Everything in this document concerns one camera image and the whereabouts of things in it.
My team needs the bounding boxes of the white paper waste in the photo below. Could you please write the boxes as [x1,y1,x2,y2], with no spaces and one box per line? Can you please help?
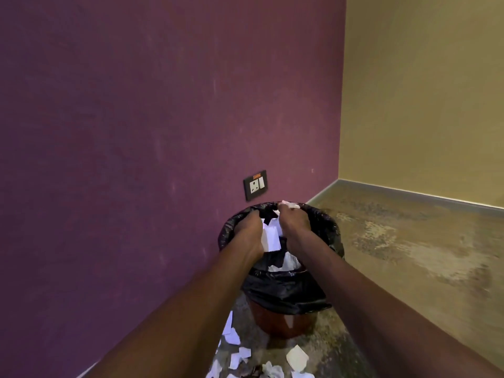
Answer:
[268,251,302,272]

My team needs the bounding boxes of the black plastic bin liner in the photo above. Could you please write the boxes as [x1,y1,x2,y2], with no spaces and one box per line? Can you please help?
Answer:
[218,201,345,316]

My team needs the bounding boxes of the scattered white paper scraps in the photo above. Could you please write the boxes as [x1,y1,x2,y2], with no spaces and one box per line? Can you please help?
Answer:
[205,311,316,378]

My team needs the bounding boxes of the red-brown waste bin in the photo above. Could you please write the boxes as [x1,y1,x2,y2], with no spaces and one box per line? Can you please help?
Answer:
[246,294,319,339]

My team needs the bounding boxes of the grey skirting board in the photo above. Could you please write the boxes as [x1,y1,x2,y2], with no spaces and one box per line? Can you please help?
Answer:
[306,178,504,212]

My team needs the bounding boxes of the person's right hand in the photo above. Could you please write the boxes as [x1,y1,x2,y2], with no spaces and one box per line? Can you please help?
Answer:
[277,204,313,254]

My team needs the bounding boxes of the person's right forearm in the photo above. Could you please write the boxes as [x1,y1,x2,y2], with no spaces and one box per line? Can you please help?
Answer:
[287,236,504,378]

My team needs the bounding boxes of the person's left forearm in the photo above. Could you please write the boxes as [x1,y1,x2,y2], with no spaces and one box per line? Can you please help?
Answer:
[83,245,264,378]

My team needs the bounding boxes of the person's left hand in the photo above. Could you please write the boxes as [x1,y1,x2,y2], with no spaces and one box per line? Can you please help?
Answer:
[234,209,265,265]

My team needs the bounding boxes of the white torn paper sheet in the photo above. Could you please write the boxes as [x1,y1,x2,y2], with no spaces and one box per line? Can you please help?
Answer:
[261,218,283,253]

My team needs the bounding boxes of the black wall socket with switch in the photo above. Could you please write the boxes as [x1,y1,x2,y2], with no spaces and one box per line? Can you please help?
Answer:
[243,170,269,202]

